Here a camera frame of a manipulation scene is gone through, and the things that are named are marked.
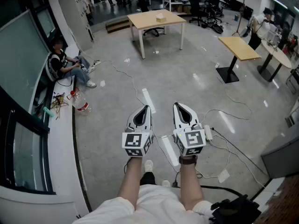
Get wooden table black pedestal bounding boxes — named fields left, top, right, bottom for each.
left=215, top=36, right=262, bottom=84

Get person's left forearm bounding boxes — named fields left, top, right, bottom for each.
left=117, top=156, right=143, bottom=214

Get grey cabinet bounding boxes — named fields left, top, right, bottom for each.
left=260, top=122, right=299, bottom=180

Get teal cylinder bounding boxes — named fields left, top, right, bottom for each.
left=43, top=106, right=55, bottom=118

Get white locker cabinet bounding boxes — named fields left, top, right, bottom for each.
left=58, top=0, right=94, bottom=52

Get round light table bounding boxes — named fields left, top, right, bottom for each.
left=256, top=39, right=292, bottom=83

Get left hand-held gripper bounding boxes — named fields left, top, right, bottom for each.
left=121, top=105, right=154, bottom=159

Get person's black trouser leg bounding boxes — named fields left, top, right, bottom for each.
left=139, top=171, right=157, bottom=186

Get black metal frame chair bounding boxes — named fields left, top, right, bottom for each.
left=285, top=67, right=299, bottom=96

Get black cable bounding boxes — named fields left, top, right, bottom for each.
left=211, top=126, right=271, bottom=179

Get black office chair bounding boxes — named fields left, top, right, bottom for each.
left=204, top=0, right=225, bottom=23
left=187, top=0, right=209, bottom=27
left=142, top=26, right=165, bottom=37

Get brown wrist watch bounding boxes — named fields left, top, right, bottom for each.
left=178, top=154, right=198, bottom=166

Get white floor cable cover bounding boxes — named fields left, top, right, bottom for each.
left=142, top=88, right=157, bottom=114
left=160, top=135, right=180, bottom=167

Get wooden coat rack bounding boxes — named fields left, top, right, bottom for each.
left=231, top=0, right=250, bottom=37

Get bundle of loose wires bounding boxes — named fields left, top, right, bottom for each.
left=50, top=92, right=70, bottom=119

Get long white cable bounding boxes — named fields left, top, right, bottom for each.
left=79, top=45, right=254, bottom=179

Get wooden step platform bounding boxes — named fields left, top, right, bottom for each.
left=105, top=17, right=135, bottom=34

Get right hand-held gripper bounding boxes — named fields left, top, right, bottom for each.
left=172, top=102, right=206, bottom=157

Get square wooden table white legs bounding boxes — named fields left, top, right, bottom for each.
left=127, top=8, right=187, bottom=60

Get clear plastic water bottle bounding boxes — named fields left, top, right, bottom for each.
left=70, top=87, right=93, bottom=116

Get person's right forearm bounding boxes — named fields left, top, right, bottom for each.
left=178, top=154, right=204, bottom=211

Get black bag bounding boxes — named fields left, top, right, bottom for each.
left=209, top=194, right=263, bottom=224

